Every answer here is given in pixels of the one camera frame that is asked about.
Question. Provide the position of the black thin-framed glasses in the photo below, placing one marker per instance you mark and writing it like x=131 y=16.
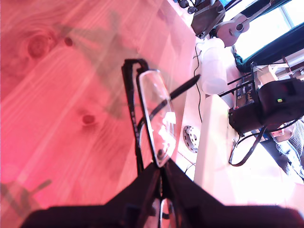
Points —
x=154 y=107

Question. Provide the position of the white perforated disc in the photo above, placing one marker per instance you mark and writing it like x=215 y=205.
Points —
x=190 y=139

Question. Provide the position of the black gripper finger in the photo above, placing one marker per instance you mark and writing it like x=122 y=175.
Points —
x=187 y=194
x=140 y=197

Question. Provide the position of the white plastic jug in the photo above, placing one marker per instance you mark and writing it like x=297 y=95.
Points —
x=213 y=71

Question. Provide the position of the small wooden guitar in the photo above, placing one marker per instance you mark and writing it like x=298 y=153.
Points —
x=231 y=29

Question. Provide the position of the person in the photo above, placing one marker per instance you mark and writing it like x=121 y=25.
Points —
x=292 y=156

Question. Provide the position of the dark teal curtain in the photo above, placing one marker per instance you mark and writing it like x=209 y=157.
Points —
x=273 y=52

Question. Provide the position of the black box speaker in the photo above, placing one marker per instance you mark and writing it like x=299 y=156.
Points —
x=209 y=19

